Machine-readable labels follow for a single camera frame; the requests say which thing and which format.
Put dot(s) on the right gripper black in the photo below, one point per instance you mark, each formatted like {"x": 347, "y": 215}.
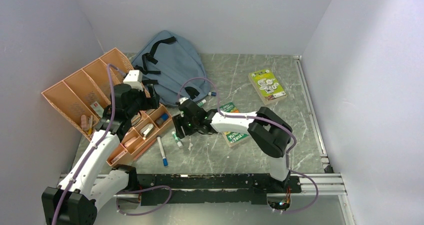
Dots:
{"x": 179, "y": 121}

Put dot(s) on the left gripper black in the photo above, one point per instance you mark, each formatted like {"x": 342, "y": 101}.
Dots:
{"x": 152, "y": 102}

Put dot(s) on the green white glue stick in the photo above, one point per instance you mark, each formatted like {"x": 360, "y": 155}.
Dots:
{"x": 177, "y": 139}

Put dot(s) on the blue backpack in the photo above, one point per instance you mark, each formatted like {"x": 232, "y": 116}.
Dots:
{"x": 174, "y": 66}

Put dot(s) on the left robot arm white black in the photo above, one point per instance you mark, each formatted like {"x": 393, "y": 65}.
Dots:
{"x": 77, "y": 199}

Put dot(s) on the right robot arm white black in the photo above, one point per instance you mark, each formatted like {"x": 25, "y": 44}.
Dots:
{"x": 270, "y": 132}

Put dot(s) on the blue capped bottle in organizer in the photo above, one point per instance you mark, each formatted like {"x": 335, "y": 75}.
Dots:
{"x": 161, "y": 120}

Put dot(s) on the white stapler in organizer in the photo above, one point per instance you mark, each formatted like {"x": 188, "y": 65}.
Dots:
{"x": 146, "y": 131}

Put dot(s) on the small blue capped bottle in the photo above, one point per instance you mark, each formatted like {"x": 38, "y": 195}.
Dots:
{"x": 213, "y": 94}

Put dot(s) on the pink eraser in organizer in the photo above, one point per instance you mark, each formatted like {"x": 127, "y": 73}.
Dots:
{"x": 131, "y": 141}

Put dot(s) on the blue capped whiteboard marker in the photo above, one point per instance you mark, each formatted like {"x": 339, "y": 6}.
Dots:
{"x": 162, "y": 151}

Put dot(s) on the red white card box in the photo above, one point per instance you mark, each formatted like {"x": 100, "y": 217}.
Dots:
{"x": 97, "y": 108}

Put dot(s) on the wooden clips in organizer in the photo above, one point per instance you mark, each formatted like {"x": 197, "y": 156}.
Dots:
{"x": 86, "y": 124}

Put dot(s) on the orange plastic desk organizer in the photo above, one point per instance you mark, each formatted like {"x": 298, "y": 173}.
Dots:
{"x": 73, "y": 95}

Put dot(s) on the lime green paperback book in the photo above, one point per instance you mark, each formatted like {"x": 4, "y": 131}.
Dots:
{"x": 269, "y": 89}

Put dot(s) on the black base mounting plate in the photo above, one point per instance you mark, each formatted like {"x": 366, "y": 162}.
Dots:
{"x": 153, "y": 189}

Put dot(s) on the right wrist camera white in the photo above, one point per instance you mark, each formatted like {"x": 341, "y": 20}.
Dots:
{"x": 183, "y": 99}

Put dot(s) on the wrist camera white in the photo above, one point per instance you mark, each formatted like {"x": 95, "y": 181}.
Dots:
{"x": 134, "y": 79}
{"x": 183, "y": 99}

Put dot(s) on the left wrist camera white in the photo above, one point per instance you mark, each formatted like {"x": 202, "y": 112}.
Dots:
{"x": 134, "y": 79}

